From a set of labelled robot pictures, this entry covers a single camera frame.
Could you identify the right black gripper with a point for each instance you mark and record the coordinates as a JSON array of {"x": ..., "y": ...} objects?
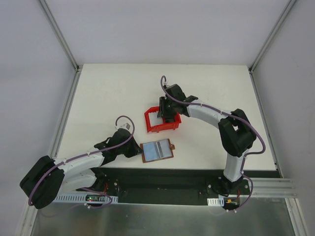
[{"x": 166, "y": 108}]

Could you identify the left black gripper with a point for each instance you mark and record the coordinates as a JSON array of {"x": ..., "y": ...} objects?
[{"x": 134, "y": 148}]

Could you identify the silver VIP card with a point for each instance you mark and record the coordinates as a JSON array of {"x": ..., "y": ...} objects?
[
  {"x": 150, "y": 151},
  {"x": 164, "y": 149}
]

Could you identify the red plastic bin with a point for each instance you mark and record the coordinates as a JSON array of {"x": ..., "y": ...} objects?
[{"x": 155, "y": 124}]

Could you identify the brown leather card holder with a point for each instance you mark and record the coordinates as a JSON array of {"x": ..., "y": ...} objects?
[{"x": 172, "y": 148}]

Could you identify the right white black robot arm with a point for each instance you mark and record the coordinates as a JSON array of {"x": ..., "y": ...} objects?
[{"x": 236, "y": 137}]

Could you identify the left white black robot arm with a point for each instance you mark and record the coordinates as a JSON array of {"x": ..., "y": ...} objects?
[{"x": 50, "y": 178}]

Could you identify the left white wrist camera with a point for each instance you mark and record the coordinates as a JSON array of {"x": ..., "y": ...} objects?
[{"x": 127, "y": 126}]

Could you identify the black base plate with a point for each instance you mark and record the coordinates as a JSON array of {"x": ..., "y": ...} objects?
[{"x": 166, "y": 186}]

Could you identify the left white cable duct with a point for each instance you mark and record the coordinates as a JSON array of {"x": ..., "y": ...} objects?
[{"x": 85, "y": 198}]

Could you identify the white cable duct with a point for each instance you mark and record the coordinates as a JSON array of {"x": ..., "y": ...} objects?
[
  {"x": 215, "y": 202},
  {"x": 85, "y": 198}
]

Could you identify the left aluminium frame post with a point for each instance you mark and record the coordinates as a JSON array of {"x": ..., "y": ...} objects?
[{"x": 58, "y": 34}]

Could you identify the aluminium frame post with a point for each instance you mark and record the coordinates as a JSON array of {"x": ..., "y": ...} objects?
[
  {"x": 58, "y": 34},
  {"x": 273, "y": 33}
]

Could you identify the right white cable duct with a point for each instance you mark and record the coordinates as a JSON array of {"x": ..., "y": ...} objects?
[{"x": 215, "y": 202}]

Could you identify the right aluminium frame post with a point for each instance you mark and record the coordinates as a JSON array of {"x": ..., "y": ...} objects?
[{"x": 273, "y": 33}]

